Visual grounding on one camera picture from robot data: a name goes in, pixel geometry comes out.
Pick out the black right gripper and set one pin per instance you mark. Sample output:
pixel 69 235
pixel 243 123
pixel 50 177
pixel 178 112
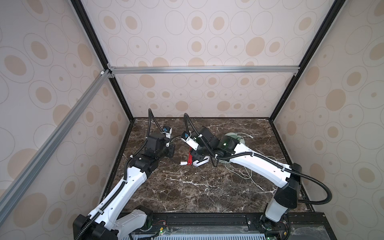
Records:
pixel 191 151

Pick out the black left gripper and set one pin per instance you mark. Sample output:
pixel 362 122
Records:
pixel 171 151

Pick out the white black headphones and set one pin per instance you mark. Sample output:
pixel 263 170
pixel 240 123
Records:
pixel 195 160

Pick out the mint green headphones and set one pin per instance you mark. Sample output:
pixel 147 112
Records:
pixel 240 136

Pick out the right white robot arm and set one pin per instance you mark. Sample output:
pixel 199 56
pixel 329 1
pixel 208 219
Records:
pixel 287 178

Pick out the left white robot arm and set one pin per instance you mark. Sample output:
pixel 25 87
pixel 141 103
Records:
pixel 120 192

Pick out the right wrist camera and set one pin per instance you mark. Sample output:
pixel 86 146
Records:
pixel 189 141

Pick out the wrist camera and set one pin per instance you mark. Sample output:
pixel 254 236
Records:
pixel 189 141
pixel 166 131

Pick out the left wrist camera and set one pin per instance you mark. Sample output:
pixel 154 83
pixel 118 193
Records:
pixel 166 131

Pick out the silver aluminium rail left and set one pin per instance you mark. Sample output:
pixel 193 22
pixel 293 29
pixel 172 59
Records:
pixel 21 184

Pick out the silver aluminium rail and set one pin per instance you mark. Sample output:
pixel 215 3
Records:
pixel 201 70
pixel 21 184

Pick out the silver aluminium rail back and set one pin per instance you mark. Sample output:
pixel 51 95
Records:
pixel 201 70

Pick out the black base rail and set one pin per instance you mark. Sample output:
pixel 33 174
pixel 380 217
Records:
pixel 234 226

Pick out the black vertical frame post left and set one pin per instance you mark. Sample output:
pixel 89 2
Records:
pixel 96 44

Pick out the black vertical frame post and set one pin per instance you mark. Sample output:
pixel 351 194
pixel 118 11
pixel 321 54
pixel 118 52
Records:
pixel 313 47
pixel 96 44

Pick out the black vertical frame post right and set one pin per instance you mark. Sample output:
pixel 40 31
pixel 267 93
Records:
pixel 313 47

